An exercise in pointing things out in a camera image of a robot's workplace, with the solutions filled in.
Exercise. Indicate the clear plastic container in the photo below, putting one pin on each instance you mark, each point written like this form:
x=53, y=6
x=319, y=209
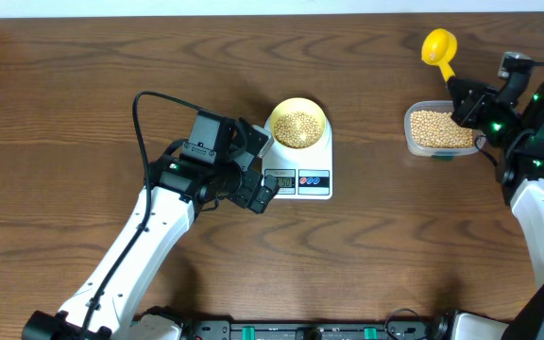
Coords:
x=418, y=150

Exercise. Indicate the yellow plastic measuring scoop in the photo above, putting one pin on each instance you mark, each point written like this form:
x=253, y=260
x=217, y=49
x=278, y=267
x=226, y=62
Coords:
x=438, y=49

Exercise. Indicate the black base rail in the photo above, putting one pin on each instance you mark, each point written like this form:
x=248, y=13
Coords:
x=310, y=329

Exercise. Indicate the white digital kitchen scale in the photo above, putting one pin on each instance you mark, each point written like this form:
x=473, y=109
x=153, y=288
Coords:
x=303, y=173

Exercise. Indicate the soybeans in bowl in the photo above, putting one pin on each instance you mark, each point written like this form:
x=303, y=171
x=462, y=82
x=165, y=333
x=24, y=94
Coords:
x=297, y=130

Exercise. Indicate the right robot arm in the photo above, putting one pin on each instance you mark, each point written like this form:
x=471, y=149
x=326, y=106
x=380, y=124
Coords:
x=520, y=173

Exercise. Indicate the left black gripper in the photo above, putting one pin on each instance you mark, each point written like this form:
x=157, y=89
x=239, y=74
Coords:
x=244, y=196

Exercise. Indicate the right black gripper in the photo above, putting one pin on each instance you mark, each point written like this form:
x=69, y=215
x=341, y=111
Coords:
x=463, y=109

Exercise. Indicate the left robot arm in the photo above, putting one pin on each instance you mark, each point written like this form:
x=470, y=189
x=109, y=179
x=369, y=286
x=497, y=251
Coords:
x=191, y=176

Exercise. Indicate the soybeans in container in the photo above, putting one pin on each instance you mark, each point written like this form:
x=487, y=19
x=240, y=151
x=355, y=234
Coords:
x=436, y=129

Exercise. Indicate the pale yellow bowl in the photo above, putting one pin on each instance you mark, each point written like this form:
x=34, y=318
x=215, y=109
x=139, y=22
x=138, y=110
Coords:
x=298, y=104

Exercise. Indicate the green tape strip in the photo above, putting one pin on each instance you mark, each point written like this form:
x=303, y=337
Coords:
x=443, y=158

